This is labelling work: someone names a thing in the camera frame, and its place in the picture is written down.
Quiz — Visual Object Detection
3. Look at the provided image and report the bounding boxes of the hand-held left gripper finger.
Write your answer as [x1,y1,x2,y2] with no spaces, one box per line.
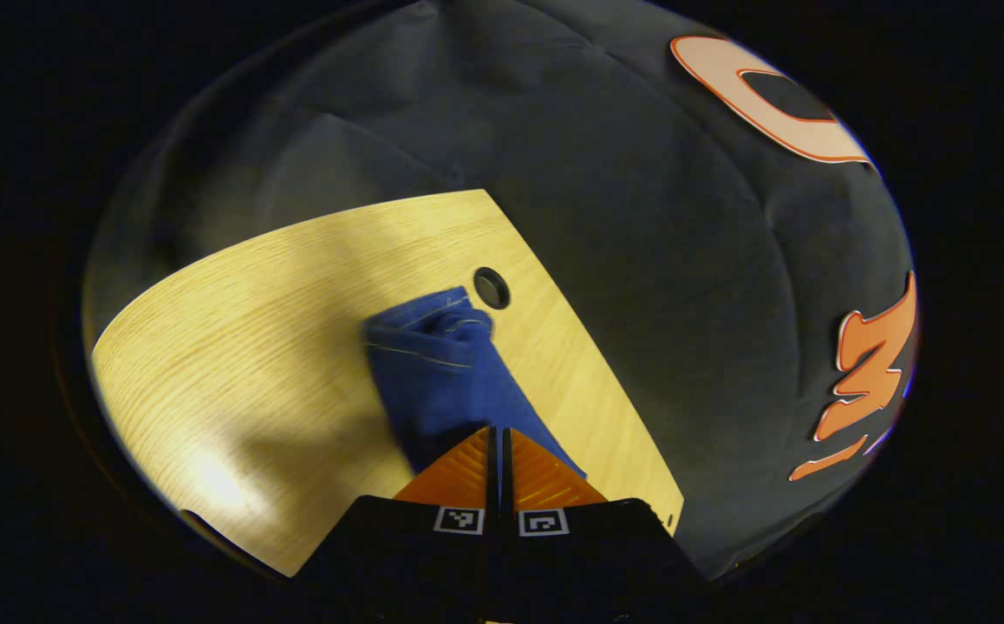
[502,426,711,624]
[294,425,499,624]

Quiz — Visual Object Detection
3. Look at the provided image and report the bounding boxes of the blue jeans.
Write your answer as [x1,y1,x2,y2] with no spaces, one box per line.
[363,286,590,482]

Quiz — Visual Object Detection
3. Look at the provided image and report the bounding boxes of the black backdrop cloth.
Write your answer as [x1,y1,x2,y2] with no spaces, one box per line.
[81,0,919,582]

